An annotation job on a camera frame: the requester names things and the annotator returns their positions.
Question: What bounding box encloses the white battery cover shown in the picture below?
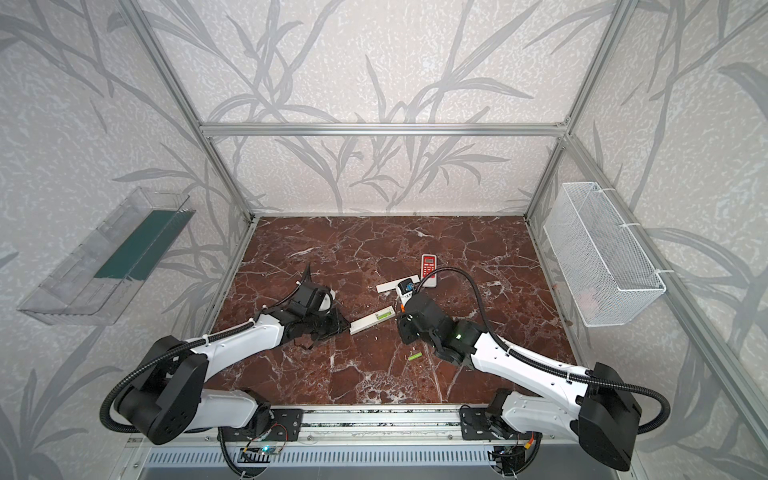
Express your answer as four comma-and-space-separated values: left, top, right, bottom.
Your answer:
376, 275, 420, 293

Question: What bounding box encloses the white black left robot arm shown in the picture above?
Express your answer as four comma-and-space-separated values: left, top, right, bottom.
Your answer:
99, 281, 350, 445

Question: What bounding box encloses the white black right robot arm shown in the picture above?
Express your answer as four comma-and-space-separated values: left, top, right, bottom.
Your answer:
398, 293, 642, 471

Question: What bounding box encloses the red white remote control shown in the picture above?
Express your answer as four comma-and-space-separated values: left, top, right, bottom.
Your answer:
420, 254, 438, 288

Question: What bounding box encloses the green circuit board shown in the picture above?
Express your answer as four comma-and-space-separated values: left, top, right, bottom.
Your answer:
240, 445, 284, 457

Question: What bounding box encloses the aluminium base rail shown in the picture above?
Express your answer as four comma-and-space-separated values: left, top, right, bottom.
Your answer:
124, 391, 620, 446

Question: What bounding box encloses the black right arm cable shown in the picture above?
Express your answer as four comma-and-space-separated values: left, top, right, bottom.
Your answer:
413, 266, 672, 436

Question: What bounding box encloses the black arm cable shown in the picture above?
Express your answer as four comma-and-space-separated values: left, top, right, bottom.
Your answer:
98, 263, 316, 475
413, 266, 672, 436

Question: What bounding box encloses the white wire mesh basket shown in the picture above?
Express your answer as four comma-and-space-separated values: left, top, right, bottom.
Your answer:
544, 182, 666, 327

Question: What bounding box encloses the clear plastic wall tray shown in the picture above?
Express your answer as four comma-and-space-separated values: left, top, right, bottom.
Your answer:
18, 187, 196, 326

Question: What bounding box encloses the aluminium cage frame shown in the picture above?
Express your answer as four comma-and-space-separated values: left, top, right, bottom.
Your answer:
119, 1, 767, 448

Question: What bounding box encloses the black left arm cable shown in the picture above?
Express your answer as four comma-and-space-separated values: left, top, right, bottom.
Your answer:
98, 263, 316, 475

